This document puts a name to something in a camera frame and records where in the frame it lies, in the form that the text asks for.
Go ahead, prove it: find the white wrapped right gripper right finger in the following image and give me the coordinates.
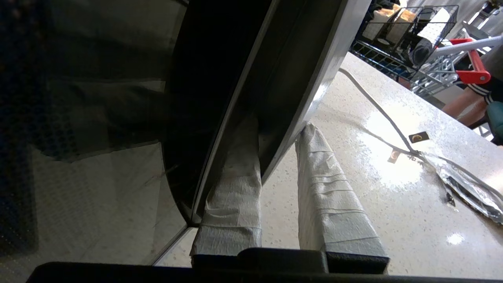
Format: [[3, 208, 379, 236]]
[[295, 123, 389, 274]]

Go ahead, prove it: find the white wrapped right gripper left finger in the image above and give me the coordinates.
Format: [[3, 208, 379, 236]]
[[191, 114, 263, 258]]

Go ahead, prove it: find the black glass microwave door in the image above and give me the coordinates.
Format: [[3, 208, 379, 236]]
[[0, 0, 372, 268]]

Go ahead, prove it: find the silver foil wrapper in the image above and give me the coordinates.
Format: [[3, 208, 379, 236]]
[[422, 151, 503, 225]]

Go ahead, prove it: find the person in black shorts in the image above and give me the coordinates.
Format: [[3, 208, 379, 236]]
[[442, 43, 503, 127]]

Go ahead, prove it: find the green chair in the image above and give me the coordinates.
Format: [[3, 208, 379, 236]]
[[486, 101, 503, 145]]

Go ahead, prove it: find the white pole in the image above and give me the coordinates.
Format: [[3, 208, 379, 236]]
[[434, 35, 503, 55]]

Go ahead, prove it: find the white power cable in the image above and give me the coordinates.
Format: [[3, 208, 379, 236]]
[[339, 68, 503, 201]]

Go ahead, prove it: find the red plastic frame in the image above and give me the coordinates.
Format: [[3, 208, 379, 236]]
[[450, 38, 492, 85]]

